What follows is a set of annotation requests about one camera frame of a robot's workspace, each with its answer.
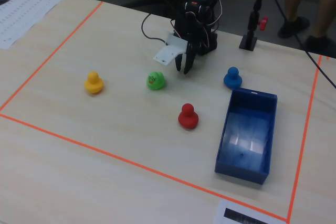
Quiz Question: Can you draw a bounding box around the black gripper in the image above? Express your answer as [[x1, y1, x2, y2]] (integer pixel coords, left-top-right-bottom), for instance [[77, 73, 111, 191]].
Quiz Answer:
[[175, 10, 210, 76]]

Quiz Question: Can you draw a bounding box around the green rubber duck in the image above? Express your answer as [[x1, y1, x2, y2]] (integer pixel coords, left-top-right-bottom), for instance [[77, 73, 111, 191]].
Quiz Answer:
[[146, 71, 166, 91]]

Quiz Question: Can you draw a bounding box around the blue rubber duck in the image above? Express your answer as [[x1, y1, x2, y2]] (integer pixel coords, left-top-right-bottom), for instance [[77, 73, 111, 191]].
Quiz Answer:
[[223, 67, 243, 90]]

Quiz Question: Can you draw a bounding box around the red rubber duck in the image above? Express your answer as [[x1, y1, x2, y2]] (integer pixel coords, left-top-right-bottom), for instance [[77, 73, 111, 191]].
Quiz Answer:
[[177, 103, 200, 130]]

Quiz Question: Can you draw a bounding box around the yellow rubber duck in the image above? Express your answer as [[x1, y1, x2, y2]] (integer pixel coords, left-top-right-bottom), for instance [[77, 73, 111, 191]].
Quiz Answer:
[[83, 71, 104, 95]]

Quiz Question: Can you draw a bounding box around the blue plastic box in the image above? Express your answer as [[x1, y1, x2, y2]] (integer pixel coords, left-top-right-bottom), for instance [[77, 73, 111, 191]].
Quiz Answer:
[[214, 88, 278, 185]]

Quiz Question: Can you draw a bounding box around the red clamp knob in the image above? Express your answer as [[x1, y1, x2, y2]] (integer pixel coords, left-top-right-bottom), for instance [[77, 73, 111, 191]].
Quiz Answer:
[[258, 16, 269, 31]]

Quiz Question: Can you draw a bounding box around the black stand pole with base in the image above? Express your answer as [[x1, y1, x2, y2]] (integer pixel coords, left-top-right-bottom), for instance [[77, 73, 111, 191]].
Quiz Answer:
[[238, 0, 271, 51]]

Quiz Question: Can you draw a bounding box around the orange tape strip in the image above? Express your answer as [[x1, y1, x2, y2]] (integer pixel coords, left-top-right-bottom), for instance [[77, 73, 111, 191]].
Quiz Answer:
[[0, 1, 104, 112], [287, 55, 323, 223], [0, 113, 290, 222]]

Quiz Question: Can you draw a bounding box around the black shoe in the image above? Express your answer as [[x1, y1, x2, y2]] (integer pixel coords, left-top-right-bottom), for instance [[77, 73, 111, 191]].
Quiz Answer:
[[304, 35, 336, 59], [277, 16, 311, 39]]

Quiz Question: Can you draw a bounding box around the paper with black print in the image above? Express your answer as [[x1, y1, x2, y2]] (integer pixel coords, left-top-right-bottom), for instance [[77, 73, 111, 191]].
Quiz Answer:
[[213, 198, 289, 224]]

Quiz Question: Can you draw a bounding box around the white printed paper sheet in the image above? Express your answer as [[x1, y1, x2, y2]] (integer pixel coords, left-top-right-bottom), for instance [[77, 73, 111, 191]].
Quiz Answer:
[[0, 0, 66, 50]]

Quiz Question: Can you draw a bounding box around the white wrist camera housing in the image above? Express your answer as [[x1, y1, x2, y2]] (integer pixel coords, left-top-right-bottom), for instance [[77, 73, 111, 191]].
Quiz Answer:
[[153, 31, 188, 67]]

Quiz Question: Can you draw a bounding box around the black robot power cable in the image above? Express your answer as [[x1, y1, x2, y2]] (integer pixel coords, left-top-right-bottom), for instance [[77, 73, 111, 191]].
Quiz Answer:
[[141, 13, 172, 44]]

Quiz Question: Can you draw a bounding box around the thin black stand cable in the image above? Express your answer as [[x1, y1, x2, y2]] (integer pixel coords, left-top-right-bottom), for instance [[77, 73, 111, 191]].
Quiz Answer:
[[267, 0, 336, 90]]

